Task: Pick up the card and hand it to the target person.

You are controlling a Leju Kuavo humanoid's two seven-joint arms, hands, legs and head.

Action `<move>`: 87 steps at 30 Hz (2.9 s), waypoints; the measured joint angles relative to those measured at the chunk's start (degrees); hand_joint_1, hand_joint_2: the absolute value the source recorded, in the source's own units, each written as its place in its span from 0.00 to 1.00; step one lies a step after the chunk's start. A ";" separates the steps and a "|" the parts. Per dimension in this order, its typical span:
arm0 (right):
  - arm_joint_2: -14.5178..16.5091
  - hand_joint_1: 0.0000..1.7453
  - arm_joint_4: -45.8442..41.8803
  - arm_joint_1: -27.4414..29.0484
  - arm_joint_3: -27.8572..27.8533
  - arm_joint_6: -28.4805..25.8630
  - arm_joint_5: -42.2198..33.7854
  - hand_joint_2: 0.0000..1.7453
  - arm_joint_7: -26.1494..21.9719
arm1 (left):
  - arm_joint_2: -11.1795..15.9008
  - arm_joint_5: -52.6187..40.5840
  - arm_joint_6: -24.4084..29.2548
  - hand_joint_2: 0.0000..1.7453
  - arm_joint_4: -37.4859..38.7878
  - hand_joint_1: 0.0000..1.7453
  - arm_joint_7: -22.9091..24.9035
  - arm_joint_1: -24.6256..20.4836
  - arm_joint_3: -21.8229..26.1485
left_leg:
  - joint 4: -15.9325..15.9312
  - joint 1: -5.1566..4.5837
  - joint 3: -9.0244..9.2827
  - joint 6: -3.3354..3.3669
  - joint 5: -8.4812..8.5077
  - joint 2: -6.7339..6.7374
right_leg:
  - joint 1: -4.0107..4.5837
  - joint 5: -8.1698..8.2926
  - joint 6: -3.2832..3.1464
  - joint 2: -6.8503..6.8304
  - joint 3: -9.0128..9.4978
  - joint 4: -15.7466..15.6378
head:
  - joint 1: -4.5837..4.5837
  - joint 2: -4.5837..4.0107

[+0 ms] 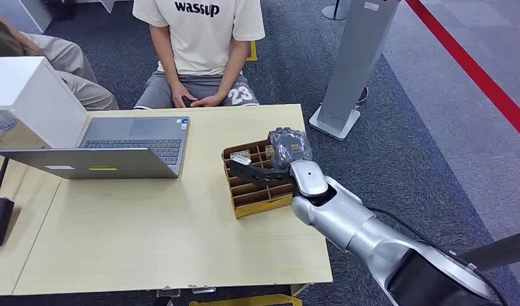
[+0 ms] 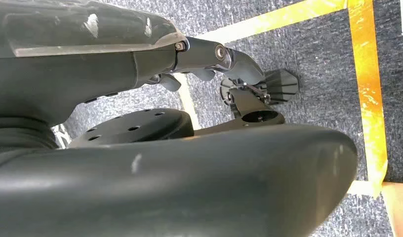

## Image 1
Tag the person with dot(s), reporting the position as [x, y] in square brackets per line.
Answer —
[70, 63]
[201, 38]

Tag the person's right forearm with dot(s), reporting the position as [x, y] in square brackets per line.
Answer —
[163, 59]

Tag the white furniture panel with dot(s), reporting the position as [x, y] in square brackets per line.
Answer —
[28, 12]

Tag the person's left hand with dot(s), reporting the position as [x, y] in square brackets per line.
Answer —
[209, 101]

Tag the cardboard slotted card organizer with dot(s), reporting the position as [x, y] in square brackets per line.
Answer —
[255, 198]

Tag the grey kiosk stand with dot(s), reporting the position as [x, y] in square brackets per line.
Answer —
[357, 55]

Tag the person's left forearm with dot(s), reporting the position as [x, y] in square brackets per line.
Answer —
[234, 67]

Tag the white cabinet box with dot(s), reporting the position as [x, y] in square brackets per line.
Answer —
[28, 93]

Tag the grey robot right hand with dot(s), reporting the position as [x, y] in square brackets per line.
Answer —
[290, 145]

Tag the light wood table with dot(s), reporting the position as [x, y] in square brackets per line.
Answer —
[19, 202]
[158, 232]

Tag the person's right hand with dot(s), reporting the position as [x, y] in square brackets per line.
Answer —
[180, 95]

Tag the dark grey bar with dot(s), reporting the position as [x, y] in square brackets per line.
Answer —
[500, 249]

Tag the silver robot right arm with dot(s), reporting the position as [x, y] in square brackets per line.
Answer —
[361, 228]

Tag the round grey stand base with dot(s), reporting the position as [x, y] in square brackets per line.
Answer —
[334, 12]

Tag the metal table bracket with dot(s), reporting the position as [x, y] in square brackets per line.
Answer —
[168, 292]
[203, 290]

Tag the black round stand base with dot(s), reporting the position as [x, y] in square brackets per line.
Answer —
[364, 95]

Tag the grey open laptop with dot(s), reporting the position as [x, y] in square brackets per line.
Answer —
[129, 139]

